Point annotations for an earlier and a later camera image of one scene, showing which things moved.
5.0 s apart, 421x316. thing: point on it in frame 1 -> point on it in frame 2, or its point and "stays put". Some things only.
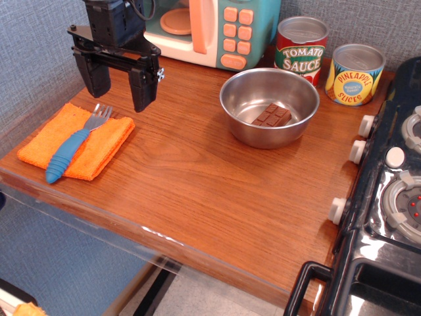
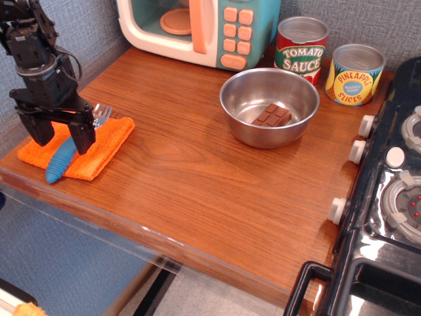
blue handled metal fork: x=66 y=153 stays put
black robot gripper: x=116 y=35 -> x=51 y=91
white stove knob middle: x=356 y=151 stays put
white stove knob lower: x=337 y=210 stays put
